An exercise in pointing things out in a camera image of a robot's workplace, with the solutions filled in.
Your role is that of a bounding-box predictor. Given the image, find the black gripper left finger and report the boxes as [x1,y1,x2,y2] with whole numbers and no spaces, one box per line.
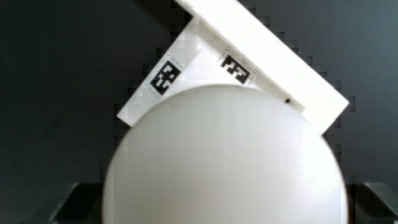
[36,182,103,224]

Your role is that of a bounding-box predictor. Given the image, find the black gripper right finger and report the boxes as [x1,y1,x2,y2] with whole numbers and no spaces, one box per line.
[347,182,398,224]

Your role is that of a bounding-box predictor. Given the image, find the white lamp bulb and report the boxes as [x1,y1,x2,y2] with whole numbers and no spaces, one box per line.
[103,85,349,224]

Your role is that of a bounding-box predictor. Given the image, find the white lamp base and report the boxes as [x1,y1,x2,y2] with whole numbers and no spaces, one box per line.
[118,0,349,132]

